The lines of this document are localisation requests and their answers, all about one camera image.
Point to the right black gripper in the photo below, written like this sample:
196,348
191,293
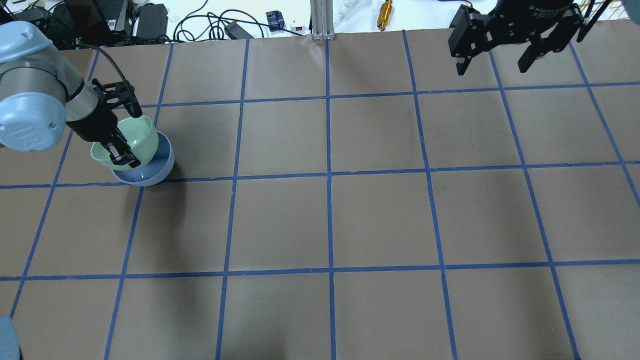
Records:
537,17

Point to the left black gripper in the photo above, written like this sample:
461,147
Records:
93,128

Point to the green bowl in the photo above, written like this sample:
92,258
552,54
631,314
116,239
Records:
141,136

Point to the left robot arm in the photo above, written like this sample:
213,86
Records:
42,93

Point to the blue bowl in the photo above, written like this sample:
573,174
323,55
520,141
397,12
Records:
155,171

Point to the brass cylinder tool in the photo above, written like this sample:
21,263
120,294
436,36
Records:
384,15

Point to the black power brick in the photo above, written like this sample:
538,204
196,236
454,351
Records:
235,31

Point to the aluminium frame post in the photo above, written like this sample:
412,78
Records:
322,20

